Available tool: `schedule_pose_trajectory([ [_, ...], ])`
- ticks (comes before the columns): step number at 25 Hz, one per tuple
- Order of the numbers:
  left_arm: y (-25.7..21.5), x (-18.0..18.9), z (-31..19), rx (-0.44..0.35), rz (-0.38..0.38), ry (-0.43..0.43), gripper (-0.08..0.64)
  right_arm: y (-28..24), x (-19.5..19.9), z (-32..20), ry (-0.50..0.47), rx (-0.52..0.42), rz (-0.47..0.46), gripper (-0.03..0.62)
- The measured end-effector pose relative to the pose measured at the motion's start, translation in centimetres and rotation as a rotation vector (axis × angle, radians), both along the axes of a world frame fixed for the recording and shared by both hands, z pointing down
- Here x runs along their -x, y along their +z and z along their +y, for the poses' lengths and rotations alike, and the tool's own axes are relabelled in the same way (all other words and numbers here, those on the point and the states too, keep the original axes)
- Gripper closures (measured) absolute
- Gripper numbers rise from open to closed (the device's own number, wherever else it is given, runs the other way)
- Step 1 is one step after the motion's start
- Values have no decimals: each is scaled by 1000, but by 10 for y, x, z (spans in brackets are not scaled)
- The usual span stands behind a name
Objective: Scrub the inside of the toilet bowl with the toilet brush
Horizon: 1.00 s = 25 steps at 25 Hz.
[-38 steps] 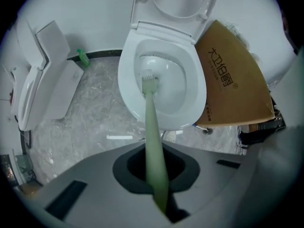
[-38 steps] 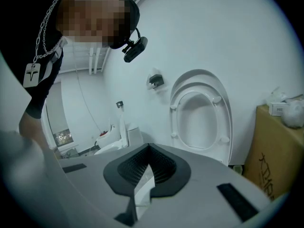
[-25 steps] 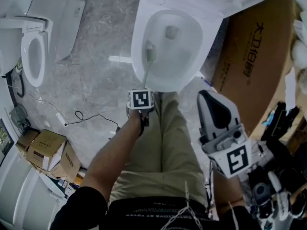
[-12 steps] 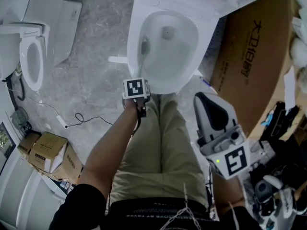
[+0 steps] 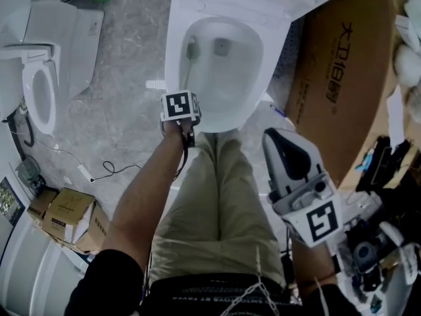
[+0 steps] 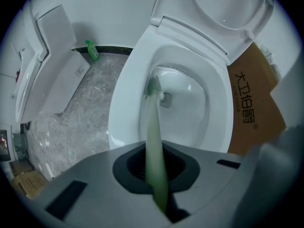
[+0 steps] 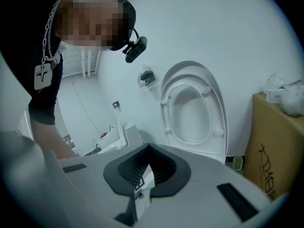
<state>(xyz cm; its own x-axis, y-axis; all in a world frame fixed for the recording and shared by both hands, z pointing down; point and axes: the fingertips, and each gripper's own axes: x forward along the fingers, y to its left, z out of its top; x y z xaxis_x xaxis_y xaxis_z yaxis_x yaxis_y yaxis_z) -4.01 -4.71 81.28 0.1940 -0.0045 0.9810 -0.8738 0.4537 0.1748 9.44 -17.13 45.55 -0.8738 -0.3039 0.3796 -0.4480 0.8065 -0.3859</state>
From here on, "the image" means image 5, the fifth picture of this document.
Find person's right forearm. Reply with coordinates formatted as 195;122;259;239
291;235;336;289

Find small cardboard box white side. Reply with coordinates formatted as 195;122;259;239
42;188;96;245

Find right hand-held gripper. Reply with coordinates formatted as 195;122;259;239
262;128;343;248

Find person's left forearm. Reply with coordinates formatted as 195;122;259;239
100;117;195;276

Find white round sponge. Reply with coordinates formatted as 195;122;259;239
394;43;421;85

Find black hose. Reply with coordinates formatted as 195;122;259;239
6;110;36;147

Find thin black floor cable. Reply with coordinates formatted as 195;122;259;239
93;161;142;182

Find dark framed picture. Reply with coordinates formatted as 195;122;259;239
0;176;26;226

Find black device with grey dome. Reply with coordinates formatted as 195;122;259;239
353;242;384;276

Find beige scrubber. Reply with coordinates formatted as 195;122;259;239
406;84;421;121

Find green toilet brush white bristles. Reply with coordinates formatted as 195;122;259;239
179;35;202;92

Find person's khaki trousers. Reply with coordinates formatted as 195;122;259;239
149;132;287;289

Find small printed cardboard box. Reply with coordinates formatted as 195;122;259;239
74;202;111;253

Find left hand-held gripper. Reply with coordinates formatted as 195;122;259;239
160;90;203;124

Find white power adapter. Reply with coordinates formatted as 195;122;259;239
77;164;95;182

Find large brown cardboard box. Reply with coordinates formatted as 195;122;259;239
284;0;421;190

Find white toilet with lowered seat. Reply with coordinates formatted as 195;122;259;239
0;0;106;136

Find black perforated panel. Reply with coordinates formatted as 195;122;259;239
271;20;303;78

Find white paper strip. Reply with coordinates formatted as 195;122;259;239
386;84;409;144

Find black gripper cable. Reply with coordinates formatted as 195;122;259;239
144;120;197;316

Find white toilet with raised seat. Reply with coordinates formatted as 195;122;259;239
162;0;330;134

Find black pouch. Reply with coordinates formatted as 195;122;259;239
355;136;412;190

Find white ceramic fixture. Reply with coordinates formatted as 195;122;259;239
0;215;89;316

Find person's black printed shirt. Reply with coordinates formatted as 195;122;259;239
64;248;372;316

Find silver chain necklace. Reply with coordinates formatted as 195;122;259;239
220;245;280;316

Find grey wire fan guards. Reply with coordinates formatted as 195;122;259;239
16;156;45;197

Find small plain cardboard box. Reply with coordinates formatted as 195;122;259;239
28;189;59;220

